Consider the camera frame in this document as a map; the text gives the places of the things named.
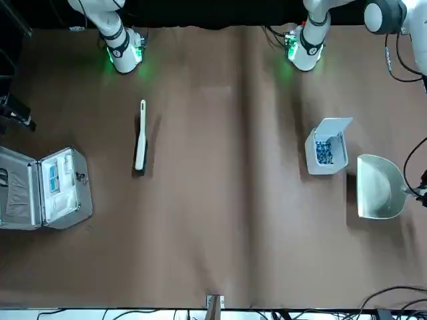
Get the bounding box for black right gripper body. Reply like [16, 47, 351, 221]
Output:
[0, 94, 37, 133]

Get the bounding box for pale green plastic dustpan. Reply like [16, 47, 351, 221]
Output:
[356, 153, 425, 221]

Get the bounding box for white hand brush black bristles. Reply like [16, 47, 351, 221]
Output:
[133, 99, 149, 178]

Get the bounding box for white flip-lid trash can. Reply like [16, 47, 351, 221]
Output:
[304, 116, 354, 176]

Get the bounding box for blue white capsule pile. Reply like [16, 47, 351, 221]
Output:
[314, 139, 336, 166]

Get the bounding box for silver aluminium case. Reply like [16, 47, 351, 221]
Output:
[0, 145, 94, 231]

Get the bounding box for blue white medicine box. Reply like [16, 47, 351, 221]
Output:
[49, 163, 61, 195]

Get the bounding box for aluminium frame profile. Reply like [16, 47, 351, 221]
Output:
[0, 0, 33, 41]

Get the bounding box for black cable with metal connector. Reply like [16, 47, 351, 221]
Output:
[383, 31, 427, 83]

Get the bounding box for aluminium post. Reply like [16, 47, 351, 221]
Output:
[205, 293, 226, 320]

